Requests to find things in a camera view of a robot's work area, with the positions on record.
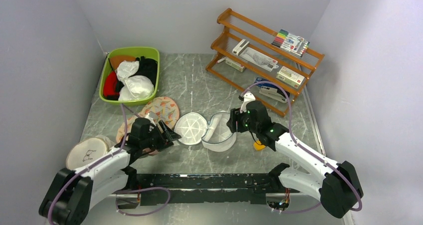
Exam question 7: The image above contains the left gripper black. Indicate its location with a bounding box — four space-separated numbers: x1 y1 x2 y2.
141 119 182 152

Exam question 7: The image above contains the white mesh laundry bag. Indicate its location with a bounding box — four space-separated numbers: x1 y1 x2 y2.
174 111 237 152

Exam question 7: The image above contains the white lace bra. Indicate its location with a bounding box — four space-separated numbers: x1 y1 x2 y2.
115 60 155 102

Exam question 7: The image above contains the black lace bra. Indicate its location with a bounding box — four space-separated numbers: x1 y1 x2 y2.
134 56 158 86

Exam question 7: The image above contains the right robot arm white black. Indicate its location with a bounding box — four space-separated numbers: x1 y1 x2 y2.
227 101 364 219

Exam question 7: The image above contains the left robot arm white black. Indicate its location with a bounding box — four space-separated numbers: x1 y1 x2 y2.
38 118 181 225

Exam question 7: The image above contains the floral fabric pad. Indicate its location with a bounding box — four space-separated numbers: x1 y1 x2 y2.
116 97 180 142

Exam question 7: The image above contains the small orange block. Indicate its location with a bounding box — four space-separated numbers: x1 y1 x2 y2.
253 141 266 151

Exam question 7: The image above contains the white black stapler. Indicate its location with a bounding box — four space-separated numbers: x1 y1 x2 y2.
259 86 290 103

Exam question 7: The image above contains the small green white box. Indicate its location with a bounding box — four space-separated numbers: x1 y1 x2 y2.
225 57 245 72

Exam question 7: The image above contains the wooden two-tier shelf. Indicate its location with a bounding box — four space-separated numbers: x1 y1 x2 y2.
206 8 325 105

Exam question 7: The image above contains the white pink marker pen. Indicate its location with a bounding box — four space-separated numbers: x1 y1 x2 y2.
216 56 227 63

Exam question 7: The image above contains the white red box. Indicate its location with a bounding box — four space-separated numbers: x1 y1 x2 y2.
276 66 305 88

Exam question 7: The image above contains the grey printed flat packet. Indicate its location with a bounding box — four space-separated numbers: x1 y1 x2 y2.
238 47 279 71

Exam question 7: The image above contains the white black stapler box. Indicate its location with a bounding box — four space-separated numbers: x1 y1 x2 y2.
232 39 250 56

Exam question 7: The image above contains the red cloth item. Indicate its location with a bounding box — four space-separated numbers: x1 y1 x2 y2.
103 71 124 101

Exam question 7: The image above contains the green plastic basket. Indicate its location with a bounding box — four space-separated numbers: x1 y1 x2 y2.
98 46 160 106

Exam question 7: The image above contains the orange brown cloth item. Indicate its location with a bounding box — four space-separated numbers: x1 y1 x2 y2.
108 55 136 71

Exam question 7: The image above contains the coloured marker pen pack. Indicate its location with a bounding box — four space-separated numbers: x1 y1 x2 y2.
271 29 310 57

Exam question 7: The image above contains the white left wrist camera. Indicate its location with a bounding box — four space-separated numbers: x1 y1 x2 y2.
144 111 160 125

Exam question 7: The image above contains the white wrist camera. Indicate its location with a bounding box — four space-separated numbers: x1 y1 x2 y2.
240 92 256 113
144 111 160 125

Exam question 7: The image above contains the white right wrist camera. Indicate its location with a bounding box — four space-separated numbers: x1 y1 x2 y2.
240 92 256 113

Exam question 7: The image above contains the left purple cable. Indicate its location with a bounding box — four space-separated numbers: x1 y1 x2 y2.
47 104 171 225

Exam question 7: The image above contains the purple cable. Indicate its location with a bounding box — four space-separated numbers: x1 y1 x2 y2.
240 81 363 215
47 104 171 225

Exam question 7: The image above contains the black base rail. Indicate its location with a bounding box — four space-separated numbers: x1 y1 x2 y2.
104 172 301 207

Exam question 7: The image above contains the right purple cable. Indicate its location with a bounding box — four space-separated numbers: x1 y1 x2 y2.
240 81 363 215

